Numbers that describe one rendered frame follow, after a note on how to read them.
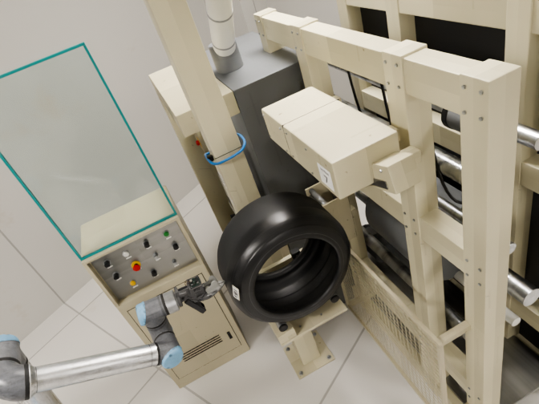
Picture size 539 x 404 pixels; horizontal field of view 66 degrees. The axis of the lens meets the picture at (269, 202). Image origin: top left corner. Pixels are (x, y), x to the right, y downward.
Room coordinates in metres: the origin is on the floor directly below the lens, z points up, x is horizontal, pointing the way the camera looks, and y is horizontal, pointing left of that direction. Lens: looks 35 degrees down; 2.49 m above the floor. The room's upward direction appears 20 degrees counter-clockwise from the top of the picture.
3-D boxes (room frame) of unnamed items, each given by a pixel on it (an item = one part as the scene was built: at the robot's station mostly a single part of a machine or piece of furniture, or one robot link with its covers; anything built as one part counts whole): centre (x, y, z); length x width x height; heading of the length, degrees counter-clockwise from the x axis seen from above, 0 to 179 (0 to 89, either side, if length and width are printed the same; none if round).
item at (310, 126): (1.41, -0.28, 1.71); 0.61 x 0.25 x 0.15; 11
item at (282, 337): (1.44, 0.17, 0.84); 0.36 x 0.09 x 0.06; 11
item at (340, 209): (1.76, -0.29, 1.05); 0.20 x 0.15 x 0.30; 11
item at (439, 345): (1.31, -0.33, 0.65); 0.90 x 0.02 x 0.70; 11
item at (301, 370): (1.72, 0.11, 0.01); 0.27 x 0.27 x 0.02; 11
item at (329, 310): (1.47, 0.04, 0.80); 0.37 x 0.36 x 0.02; 101
